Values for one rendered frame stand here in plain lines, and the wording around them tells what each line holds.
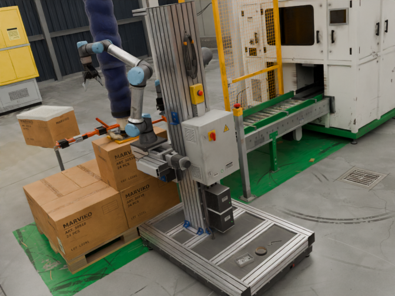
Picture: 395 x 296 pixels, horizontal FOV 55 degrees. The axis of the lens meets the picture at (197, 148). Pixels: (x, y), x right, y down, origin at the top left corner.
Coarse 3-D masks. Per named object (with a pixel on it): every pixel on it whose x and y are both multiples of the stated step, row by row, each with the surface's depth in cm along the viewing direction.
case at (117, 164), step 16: (160, 128) 360; (96, 144) 344; (112, 144) 337; (128, 144) 333; (96, 160) 362; (112, 160) 328; (128, 160) 337; (112, 176) 335; (128, 176) 341; (144, 176) 350
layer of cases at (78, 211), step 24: (72, 168) 406; (96, 168) 396; (48, 192) 359; (72, 192) 351; (96, 192) 344; (120, 192) 338; (144, 192) 354; (168, 192) 372; (48, 216) 320; (72, 216) 314; (96, 216) 328; (120, 216) 344; (144, 216) 360; (72, 240) 319; (96, 240) 333
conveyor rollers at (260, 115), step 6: (282, 102) 519; (288, 102) 511; (294, 102) 505; (300, 102) 506; (270, 108) 503; (276, 108) 495; (282, 108) 489; (252, 114) 485; (258, 114) 486; (264, 114) 479; (270, 114) 481; (246, 120) 468; (252, 120) 462; (258, 120) 464
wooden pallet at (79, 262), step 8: (168, 208) 376; (40, 232) 393; (128, 232) 352; (136, 232) 358; (120, 240) 359; (128, 240) 354; (56, 248) 345; (104, 248) 350; (112, 248) 348; (64, 256) 328; (80, 256) 326; (96, 256) 341; (104, 256) 341; (72, 264) 323; (80, 264) 328; (88, 264) 333; (72, 272) 325
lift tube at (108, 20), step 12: (84, 0) 304; (96, 0) 299; (108, 0) 305; (96, 12) 303; (108, 12) 306; (96, 24) 306; (108, 24) 307; (96, 36) 311; (108, 36) 310; (120, 48) 322; (108, 60) 317; (120, 60) 322
